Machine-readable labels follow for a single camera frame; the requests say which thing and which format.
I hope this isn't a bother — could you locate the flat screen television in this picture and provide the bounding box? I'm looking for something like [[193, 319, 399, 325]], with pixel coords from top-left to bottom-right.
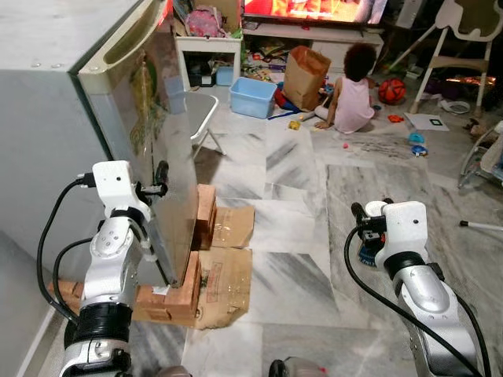
[[242, 0, 387, 26]]

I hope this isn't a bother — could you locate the black box device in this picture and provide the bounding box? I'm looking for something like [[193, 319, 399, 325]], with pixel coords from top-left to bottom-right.
[[189, 67, 217, 87]]

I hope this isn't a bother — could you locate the white television stand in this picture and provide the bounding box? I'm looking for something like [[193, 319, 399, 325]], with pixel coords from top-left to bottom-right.
[[242, 22, 386, 79]]

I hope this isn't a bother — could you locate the grey metal frame seat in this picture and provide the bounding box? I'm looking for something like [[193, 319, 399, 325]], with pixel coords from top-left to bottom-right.
[[458, 122, 503, 189]]

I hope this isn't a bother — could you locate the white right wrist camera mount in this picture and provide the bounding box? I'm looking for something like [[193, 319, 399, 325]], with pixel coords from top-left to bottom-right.
[[365, 200, 429, 264]]

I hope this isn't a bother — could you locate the white side table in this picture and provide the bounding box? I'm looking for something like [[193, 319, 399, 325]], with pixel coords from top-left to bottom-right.
[[174, 35, 243, 89]]

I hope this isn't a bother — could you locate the long black left arm cable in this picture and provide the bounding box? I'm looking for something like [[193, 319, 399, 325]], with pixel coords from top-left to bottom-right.
[[37, 178, 97, 324]]

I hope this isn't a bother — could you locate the white rod with black tip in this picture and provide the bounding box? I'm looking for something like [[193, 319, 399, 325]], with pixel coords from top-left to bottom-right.
[[460, 220, 503, 232]]

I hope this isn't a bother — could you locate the small blue toy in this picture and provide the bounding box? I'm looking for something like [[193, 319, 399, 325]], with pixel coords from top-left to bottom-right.
[[407, 132, 429, 154]]

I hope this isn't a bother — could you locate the short black left arm cable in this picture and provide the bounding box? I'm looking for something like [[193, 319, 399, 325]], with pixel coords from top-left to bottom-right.
[[53, 238, 95, 323]]

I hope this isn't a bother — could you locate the flattened brown cardboard sheet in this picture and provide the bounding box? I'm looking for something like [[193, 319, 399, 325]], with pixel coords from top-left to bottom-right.
[[208, 206, 256, 250], [193, 247, 254, 331]]

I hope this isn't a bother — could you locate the white fridge door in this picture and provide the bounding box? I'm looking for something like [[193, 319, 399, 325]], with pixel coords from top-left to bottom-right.
[[77, 0, 199, 287]]

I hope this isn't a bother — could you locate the seated child in pink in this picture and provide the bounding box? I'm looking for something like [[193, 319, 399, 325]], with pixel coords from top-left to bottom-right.
[[314, 43, 376, 134]]

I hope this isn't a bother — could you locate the short black arm cable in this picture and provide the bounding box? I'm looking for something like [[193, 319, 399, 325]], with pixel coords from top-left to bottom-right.
[[428, 263, 492, 377], [53, 238, 95, 323]]

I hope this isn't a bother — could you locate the white high chair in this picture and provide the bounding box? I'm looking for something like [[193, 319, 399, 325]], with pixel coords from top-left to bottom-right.
[[409, 0, 503, 115]]

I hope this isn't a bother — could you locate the large blue plastic bin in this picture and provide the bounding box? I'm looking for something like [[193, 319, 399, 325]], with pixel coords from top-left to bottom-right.
[[229, 76, 277, 120]]

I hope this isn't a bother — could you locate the small blue box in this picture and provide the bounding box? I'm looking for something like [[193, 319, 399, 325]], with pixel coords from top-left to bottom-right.
[[215, 66, 235, 87]]

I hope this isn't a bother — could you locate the brown paper bag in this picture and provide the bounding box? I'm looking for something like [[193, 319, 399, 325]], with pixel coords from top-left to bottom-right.
[[283, 46, 332, 112]]

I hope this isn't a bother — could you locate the short black right arm cable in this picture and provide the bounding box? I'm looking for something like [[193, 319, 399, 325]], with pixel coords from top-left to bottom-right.
[[428, 263, 492, 377]]

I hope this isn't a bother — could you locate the robot left leg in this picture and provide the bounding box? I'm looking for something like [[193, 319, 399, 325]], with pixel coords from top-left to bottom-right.
[[156, 365, 193, 377]]

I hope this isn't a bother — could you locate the white paper with black marker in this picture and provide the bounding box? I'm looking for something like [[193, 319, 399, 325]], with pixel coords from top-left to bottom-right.
[[405, 114, 450, 132]]

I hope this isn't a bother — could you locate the pink backpack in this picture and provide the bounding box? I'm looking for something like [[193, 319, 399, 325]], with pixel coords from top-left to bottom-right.
[[186, 6, 225, 38]]

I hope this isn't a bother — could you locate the white fridge body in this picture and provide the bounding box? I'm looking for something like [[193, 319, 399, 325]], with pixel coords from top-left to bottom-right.
[[0, 0, 154, 315]]

